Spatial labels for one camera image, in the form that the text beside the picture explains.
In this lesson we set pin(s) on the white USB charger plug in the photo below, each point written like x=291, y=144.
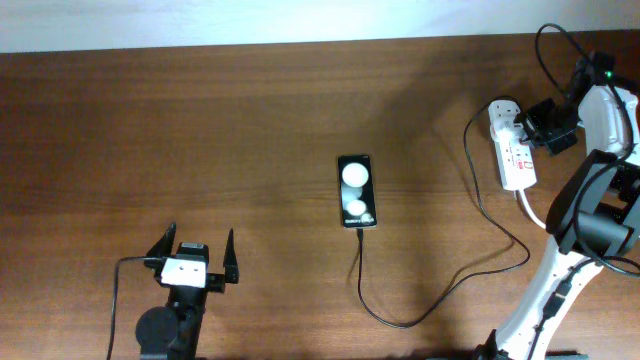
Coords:
x=502, y=115

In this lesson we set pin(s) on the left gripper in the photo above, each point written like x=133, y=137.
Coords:
x=215, y=280

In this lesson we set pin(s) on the white power strip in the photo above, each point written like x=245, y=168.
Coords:
x=515, y=165

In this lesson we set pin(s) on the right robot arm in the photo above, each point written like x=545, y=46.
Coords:
x=594, y=221

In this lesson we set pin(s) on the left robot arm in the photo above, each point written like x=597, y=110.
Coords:
x=172, y=331

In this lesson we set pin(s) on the black smartphone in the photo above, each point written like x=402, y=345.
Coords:
x=356, y=190

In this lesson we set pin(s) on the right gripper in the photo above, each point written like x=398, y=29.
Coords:
x=524, y=120

